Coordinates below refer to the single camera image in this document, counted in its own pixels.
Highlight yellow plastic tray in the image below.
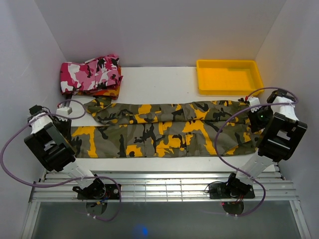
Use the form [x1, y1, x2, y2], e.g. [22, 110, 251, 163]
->
[196, 59, 264, 96]

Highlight orange camouflage folded trousers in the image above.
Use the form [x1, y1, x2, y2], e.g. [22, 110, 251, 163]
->
[73, 66, 123, 100]

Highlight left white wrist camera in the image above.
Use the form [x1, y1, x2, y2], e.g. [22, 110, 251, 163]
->
[56, 107, 72, 117]

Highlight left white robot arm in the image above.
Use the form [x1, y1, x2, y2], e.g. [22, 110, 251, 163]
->
[24, 105, 107, 199]

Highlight pink camouflage folded trousers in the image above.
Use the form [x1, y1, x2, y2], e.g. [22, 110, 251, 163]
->
[60, 54, 120, 95]

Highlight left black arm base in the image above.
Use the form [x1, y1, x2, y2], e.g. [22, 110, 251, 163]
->
[72, 184, 120, 216]

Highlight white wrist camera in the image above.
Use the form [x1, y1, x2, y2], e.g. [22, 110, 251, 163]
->
[56, 107, 72, 117]
[246, 97, 260, 107]

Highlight olive yellow camouflage trousers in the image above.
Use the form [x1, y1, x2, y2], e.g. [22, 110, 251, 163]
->
[71, 97, 260, 158]

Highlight purple cable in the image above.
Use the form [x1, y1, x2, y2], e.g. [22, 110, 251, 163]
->
[200, 87, 299, 217]
[0, 99, 123, 223]

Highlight aluminium rail frame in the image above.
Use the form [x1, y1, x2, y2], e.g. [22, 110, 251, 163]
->
[21, 161, 311, 239]

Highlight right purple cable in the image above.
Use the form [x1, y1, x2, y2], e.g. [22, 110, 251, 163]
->
[200, 87, 299, 217]

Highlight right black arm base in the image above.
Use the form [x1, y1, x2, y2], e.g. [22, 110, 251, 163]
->
[206, 182, 255, 215]

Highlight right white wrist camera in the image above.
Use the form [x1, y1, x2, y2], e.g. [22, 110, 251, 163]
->
[246, 97, 260, 107]

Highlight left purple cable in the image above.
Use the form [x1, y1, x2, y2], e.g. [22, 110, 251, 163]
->
[0, 99, 123, 223]

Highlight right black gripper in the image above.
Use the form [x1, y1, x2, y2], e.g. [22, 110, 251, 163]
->
[246, 106, 274, 133]

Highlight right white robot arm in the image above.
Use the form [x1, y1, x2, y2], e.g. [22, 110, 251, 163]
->
[225, 89, 308, 198]

